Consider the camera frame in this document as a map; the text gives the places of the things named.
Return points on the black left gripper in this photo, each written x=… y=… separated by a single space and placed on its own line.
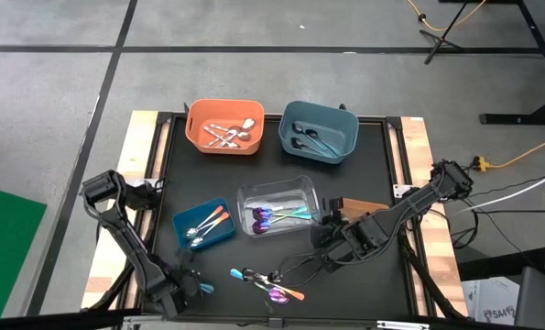
x=179 y=283

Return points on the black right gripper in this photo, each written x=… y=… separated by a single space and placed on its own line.
x=334 y=240

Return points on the clear plastic bin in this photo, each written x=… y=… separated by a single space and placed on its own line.
x=276 y=188

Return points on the large blue-grey plastic bin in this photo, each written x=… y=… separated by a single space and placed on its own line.
x=341 y=124

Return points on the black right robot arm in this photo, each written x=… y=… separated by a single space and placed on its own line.
x=414 y=201

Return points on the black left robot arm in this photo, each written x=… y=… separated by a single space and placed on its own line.
x=130 y=243

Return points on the small orange tray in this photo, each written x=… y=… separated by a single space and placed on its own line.
x=363 y=206

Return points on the small blue tray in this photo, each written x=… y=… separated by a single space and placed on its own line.
x=221 y=236

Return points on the large orange plastic bin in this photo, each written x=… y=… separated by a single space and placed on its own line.
x=194 y=128

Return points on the white cardboard box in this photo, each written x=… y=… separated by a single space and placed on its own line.
x=492 y=302

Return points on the green floor mat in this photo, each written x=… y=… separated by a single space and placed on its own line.
x=6 y=256

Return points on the dark grey cabinet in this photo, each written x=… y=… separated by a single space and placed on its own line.
x=540 y=298

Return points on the black tripod stand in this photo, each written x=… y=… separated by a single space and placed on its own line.
x=438 y=40

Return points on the black metal table frame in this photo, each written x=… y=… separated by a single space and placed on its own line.
x=398 y=137

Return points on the black desk frame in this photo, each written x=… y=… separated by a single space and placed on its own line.
x=519 y=119

